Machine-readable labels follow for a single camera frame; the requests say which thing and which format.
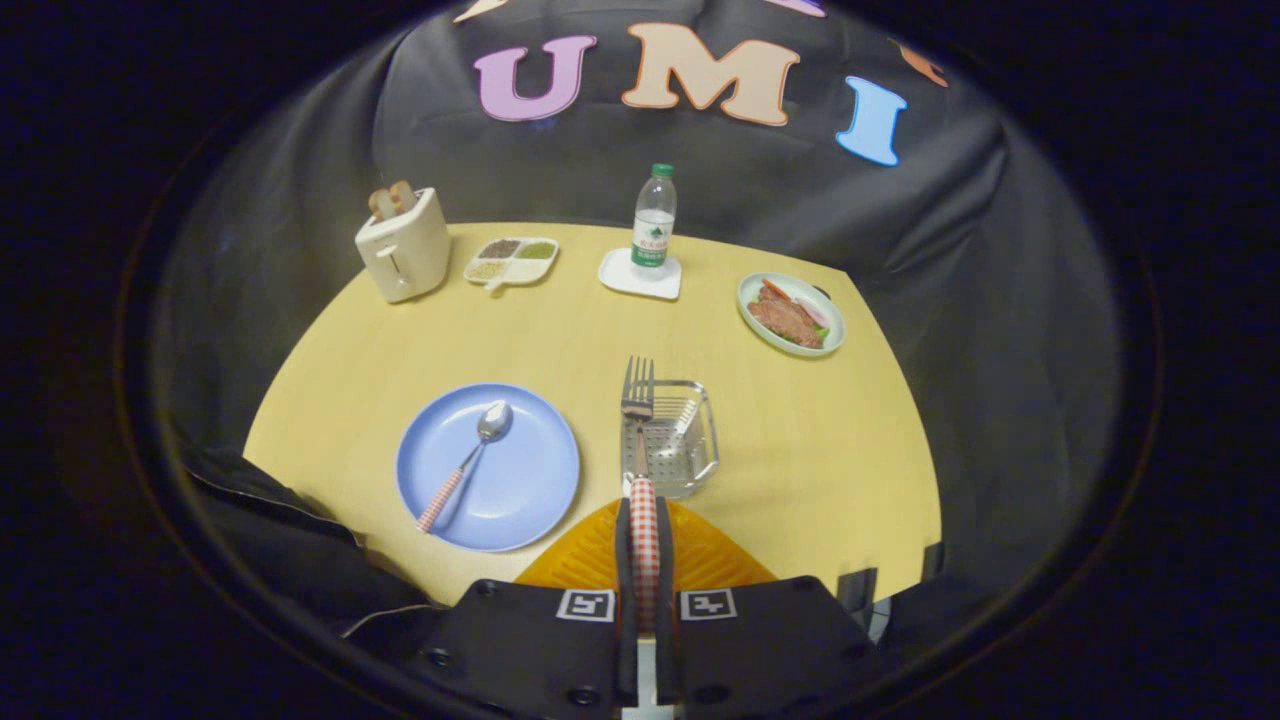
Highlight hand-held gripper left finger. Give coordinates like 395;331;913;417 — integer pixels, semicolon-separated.
425;497;641;717

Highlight pale green plate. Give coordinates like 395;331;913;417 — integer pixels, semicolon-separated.
737;272;847;358

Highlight white square coaster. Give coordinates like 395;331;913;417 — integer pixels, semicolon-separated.
598;247;683;301

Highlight divided white snack dish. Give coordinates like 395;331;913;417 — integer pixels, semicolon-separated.
463;237;561;293

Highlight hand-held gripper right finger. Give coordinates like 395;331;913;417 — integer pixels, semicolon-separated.
655;497;891;717

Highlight cream toaster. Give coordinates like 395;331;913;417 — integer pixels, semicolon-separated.
355;187;452;304

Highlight fork with red checked handle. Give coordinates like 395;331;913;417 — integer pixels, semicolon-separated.
620;356;661;633

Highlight sliced meat with garnish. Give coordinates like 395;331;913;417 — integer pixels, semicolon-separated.
747;280;831;349

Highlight clear drain basket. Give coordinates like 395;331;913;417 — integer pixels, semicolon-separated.
622;379;721;500

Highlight person's dark jacket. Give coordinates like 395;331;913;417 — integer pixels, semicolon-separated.
180;445;441;641

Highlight clear water bottle green cap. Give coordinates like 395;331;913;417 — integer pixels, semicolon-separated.
631;163;678;281

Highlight spoon with red checked handle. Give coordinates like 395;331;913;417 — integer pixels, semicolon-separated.
416;400;515;535

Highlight blue round plate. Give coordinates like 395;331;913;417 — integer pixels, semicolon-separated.
396;383;582;553

